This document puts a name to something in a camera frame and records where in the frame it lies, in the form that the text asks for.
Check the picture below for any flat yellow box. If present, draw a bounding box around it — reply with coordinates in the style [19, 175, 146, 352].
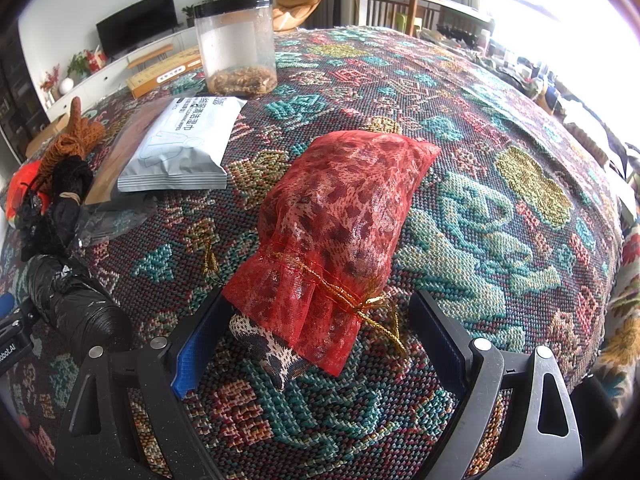
[125, 46, 203, 99]

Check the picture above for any green plant with red decoration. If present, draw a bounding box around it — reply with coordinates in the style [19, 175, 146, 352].
[67, 50, 108, 81]

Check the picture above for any black lace cloth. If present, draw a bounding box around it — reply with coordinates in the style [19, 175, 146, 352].
[20, 156, 96, 261]

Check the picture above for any wooden chair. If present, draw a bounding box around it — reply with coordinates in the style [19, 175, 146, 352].
[355, 0, 416, 26]

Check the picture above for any black plastic-wrapped roll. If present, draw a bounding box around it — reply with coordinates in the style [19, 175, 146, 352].
[25, 254, 133, 358]

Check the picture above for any white wet wipes pack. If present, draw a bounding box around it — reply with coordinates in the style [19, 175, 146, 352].
[117, 96, 248, 192]

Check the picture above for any leopard print cloth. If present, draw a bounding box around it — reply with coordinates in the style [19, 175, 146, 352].
[229, 312, 306, 391]

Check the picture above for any wooden dining table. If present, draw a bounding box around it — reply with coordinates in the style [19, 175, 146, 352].
[400, 0, 496, 36]

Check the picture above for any dark display cabinet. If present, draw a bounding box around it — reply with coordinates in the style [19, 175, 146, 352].
[0, 25, 51, 161]

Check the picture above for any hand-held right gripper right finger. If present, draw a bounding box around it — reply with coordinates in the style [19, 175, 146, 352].
[407, 287, 586, 480]

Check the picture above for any brown knitted cloth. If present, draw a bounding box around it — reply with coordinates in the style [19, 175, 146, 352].
[37, 96, 107, 196]

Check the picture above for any floral fabric cushion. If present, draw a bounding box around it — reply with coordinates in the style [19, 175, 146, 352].
[595, 220, 640, 411]

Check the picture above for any colourful woven blanket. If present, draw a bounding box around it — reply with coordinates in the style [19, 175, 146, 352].
[0, 25, 626, 480]

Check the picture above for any orange soft item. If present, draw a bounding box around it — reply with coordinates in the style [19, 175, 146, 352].
[5, 160, 51, 231]

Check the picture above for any clear plastic jar black lid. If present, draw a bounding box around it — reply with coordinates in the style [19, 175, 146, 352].
[194, 0, 278, 98]

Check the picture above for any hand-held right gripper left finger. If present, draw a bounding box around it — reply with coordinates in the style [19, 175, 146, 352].
[55, 285, 236, 480]

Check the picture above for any small wooden bench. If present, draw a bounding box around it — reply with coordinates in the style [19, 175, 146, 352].
[127, 44, 175, 71]

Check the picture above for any white television cabinet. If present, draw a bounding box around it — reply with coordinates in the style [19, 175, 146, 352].
[42, 25, 206, 121]

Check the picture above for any red mesh drawstring pouch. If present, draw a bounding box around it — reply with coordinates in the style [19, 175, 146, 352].
[200, 130, 442, 376]

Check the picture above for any black television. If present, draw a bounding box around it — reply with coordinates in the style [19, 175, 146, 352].
[96, 0, 180, 60]

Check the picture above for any orange lounge chair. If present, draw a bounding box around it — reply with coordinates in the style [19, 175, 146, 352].
[272, 0, 331, 33]

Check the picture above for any red berry branches white vase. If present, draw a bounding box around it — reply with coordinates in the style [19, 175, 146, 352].
[40, 65, 76, 102]

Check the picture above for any clear bag with brown content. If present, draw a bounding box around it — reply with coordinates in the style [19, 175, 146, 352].
[67, 105, 173, 256]

